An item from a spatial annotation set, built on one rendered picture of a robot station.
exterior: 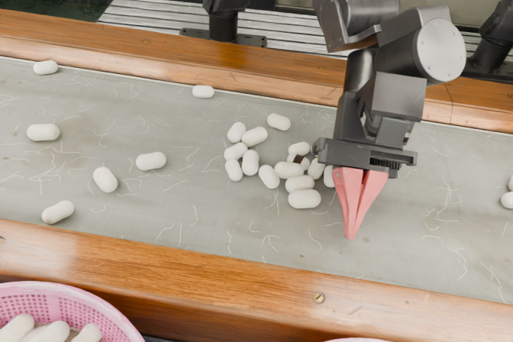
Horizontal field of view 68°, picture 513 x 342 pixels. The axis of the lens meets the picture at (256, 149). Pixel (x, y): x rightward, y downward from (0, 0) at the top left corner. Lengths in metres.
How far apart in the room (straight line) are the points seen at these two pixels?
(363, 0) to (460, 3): 2.37
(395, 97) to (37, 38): 0.58
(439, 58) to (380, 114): 0.08
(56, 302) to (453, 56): 0.41
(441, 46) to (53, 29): 0.61
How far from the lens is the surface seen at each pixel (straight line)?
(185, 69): 0.63
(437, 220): 0.51
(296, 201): 0.44
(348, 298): 0.38
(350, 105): 0.40
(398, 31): 0.39
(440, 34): 0.39
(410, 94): 0.34
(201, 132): 0.53
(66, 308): 0.40
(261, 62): 0.64
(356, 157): 0.40
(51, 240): 0.42
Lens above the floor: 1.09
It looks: 43 degrees down
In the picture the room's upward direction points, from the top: 7 degrees clockwise
